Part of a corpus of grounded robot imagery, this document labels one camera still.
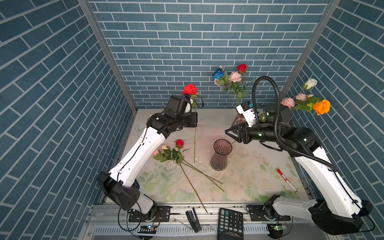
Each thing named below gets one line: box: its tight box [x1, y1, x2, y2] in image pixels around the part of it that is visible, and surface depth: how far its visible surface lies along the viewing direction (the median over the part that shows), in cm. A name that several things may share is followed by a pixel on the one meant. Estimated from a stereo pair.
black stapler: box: [185, 207, 202, 233], surface depth 72 cm
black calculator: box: [217, 207, 244, 240], surface depth 71 cm
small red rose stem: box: [236, 63, 248, 77], surface depth 88 cm
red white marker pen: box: [276, 168, 298, 193], surface depth 86 cm
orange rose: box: [313, 99, 331, 116], surface depth 68 cm
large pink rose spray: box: [229, 71, 248, 105], surface depth 86 cm
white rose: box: [303, 78, 318, 90], surface depth 77 cm
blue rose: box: [212, 68, 225, 80], surface depth 82 cm
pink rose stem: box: [280, 93, 321, 112], surface depth 82 cm
